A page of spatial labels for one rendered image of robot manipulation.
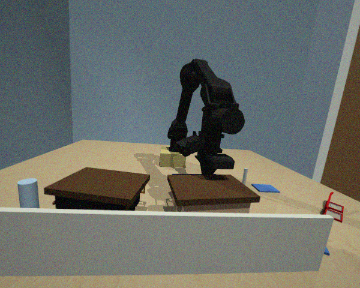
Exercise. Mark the blue-grey cylinder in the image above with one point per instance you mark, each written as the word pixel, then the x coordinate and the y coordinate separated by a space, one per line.
pixel 28 193

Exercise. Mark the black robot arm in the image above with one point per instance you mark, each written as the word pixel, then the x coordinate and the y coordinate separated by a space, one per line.
pixel 221 112

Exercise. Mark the white flat panel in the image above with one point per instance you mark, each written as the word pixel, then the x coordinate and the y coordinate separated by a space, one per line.
pixel 82 242

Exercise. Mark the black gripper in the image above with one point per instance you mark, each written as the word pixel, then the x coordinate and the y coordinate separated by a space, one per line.
pixel 210 160

